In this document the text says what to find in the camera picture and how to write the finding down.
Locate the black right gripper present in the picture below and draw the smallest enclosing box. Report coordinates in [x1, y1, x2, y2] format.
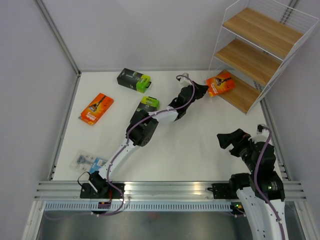
[216, 127, 259, 172]

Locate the orange razor box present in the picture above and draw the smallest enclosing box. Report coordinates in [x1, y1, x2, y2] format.
[78, 93, 114, 126]
[204, 70, 236, 97]

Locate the black green razor box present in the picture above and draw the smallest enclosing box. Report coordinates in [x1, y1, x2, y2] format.
[116, 68, 152, 93]
[131, 96, 160, 120]

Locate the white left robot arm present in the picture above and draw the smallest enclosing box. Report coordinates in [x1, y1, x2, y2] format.
[88, 80, 209, 198]

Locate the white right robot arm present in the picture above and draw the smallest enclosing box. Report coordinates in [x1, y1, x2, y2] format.
[217, 124, 289, 240]

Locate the clear blue razor blister pack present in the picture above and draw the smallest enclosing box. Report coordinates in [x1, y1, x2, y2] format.
[69, 150, 108, 174]

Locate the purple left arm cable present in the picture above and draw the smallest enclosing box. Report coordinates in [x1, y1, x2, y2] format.
[44, 74, 196, 221]

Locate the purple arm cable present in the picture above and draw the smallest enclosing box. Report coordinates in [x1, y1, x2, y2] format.
[44, 74, 196, 221]
[224, 126, 286, 240]

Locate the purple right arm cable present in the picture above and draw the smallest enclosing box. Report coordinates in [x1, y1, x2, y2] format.
[224, 126, 286, 240]

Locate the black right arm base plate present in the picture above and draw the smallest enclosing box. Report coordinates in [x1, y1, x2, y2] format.
[211, 183, 238, 200]

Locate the white wire wooden shelf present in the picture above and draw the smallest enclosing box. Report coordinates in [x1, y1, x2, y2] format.
[207, 0, 320, 114]

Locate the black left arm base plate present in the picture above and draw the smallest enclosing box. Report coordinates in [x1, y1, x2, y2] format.
[79, 183, 122, 200]

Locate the aluminium corner frame post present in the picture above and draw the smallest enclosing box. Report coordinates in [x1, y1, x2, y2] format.
[33, 0, 81, 77]

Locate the aluminium mounting rail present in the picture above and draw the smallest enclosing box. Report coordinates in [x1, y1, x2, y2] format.
[34, 181, 307, 202]

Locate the white slotted cable duct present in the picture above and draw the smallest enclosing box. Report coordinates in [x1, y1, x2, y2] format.
[44, 200, 243, 212]

